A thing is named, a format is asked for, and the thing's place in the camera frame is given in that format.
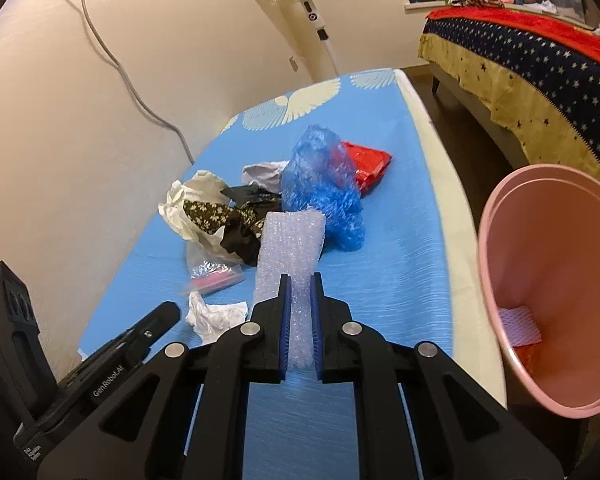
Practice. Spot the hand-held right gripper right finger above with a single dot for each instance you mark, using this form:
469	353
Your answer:
316	330

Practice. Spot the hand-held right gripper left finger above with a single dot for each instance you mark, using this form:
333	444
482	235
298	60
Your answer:
285	330

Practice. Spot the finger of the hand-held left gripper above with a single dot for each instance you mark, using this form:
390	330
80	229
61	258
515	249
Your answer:
162	317

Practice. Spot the white tissue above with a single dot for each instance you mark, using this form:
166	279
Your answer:
212	317

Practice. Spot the clear bubble wrap sheet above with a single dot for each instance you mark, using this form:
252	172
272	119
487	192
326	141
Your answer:
290	250

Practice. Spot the cream paper bag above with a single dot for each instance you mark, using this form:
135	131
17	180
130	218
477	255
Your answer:
180	205

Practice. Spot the black floral cloth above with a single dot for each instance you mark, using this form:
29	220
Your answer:
210	212

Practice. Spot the blue plastic bag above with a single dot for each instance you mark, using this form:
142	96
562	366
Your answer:
320	185

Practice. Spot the pink trash bin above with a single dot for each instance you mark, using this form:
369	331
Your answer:
555	240

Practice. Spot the clear zip bag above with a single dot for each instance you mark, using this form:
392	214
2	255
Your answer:
215	275

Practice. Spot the blue feather print mat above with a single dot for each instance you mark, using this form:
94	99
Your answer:
390	240

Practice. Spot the white crumpled paper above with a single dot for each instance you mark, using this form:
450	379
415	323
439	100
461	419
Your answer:
262	172

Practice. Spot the red plastic packet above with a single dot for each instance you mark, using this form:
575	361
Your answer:
372	165

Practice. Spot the pink patterned wrapper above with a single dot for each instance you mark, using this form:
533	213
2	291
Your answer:
519	327

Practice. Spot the white standing fan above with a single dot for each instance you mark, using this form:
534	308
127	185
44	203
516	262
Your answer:
312	15

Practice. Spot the bed with starry sheet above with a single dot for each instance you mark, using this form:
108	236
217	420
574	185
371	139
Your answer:
540	75

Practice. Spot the red floral blanket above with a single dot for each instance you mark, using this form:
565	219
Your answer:
530	30

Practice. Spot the small white wall socket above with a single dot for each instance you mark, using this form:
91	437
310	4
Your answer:
294	63

